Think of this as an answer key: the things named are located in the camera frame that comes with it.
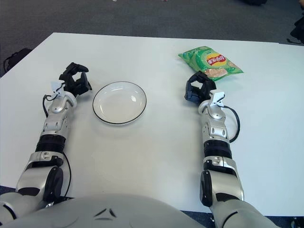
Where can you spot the black backpack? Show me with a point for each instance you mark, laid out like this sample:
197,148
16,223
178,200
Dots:
16,57

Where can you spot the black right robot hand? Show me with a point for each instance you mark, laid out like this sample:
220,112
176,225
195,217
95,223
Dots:
204,89

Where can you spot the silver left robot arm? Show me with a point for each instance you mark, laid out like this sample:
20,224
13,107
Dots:
55,118

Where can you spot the white wrist connector block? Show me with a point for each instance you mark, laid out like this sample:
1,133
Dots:
57,86
217,97

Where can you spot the white left wrist connector block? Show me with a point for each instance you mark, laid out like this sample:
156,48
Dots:
57,86

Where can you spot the white right wrist connector block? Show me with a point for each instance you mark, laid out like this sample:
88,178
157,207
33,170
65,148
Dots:
217,97

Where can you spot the green potato chips bag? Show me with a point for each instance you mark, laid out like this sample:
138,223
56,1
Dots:
209,59

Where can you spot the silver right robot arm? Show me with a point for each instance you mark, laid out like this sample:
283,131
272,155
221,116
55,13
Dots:
216,133

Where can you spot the grey robot torso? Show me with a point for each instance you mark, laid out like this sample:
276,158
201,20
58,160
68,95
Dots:
107,213

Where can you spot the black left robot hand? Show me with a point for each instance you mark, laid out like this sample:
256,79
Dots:
71,83

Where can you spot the white plate with black rim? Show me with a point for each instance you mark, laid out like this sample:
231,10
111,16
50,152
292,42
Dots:
118,102

